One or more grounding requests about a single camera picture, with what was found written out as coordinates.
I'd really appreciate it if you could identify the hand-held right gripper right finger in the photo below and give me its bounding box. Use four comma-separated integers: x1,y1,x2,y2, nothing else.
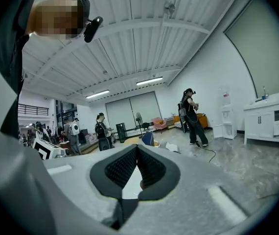
116,144,279,235

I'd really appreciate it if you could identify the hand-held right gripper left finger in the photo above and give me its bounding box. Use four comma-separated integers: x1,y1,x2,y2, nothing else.
43,144,140,231

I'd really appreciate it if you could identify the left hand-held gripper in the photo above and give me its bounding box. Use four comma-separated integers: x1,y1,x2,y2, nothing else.
32,140,71,161

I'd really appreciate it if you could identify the black metal railing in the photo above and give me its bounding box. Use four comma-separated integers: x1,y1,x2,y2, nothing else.
18,103,50,117

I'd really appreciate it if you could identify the blue chair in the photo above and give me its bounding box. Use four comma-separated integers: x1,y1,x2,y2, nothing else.
141,131,155,147

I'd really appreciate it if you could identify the orange sofa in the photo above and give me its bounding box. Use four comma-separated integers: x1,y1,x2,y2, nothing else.
173,113,208,130

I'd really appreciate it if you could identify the round wooden table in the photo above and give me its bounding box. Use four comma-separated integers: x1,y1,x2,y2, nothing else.
123,137,143,146

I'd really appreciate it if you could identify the long ceiling light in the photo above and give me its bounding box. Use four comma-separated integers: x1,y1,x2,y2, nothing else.
136,76,163,86
85,89,110,99

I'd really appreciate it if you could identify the pink chair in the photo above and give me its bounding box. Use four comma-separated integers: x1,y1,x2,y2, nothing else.
151,117,167,131

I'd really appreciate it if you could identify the white roller blind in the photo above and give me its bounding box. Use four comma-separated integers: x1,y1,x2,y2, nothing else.
129,91,163,124
104,97,133,128

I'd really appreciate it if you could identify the white water dispenser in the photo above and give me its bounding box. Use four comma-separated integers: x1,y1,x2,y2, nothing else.
218,86,238,140

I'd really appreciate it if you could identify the black standing fan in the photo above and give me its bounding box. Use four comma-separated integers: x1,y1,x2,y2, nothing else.
135,112,144,139

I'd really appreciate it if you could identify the white vanity cabinet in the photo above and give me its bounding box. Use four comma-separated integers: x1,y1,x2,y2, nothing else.
243,90,279,152

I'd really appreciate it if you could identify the person's black shirt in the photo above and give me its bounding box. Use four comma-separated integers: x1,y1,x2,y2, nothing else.
0,0,36,140

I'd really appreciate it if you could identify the person's head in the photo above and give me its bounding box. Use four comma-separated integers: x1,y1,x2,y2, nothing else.
26,0,91,41

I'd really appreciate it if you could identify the ceiling mounted device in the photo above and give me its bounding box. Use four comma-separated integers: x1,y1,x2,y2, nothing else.
163,0,178,18

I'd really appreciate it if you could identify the black floor cable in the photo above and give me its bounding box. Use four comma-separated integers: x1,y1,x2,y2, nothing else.
195,142,218,164

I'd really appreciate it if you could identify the black head-worn camera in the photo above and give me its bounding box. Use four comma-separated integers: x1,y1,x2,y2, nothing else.
83,16,104,44

